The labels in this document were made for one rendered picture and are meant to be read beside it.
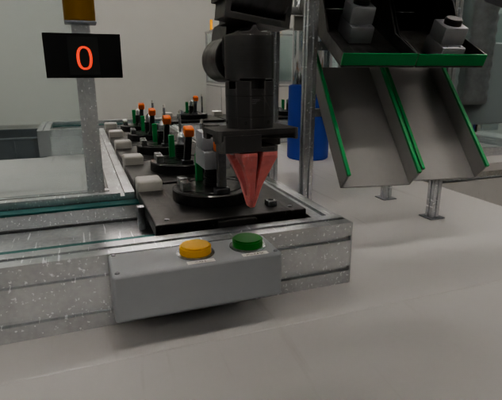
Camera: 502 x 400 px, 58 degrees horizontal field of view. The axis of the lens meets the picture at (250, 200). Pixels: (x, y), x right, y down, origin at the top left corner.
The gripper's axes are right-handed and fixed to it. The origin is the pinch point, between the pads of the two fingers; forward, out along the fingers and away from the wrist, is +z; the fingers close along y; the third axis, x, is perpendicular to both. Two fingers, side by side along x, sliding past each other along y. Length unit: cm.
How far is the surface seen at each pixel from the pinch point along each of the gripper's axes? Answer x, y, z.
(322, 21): -24.8, -23.5, -24.8
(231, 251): 0.1, 2.8, 6.5
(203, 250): 0.7, 6.5, 5.5
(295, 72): -100, -56, -17
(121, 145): -80, 8, 3
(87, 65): -31.3, 16.9, -17.3
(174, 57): -1059, -211, -71
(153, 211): -17.5, 9.7, 5.1
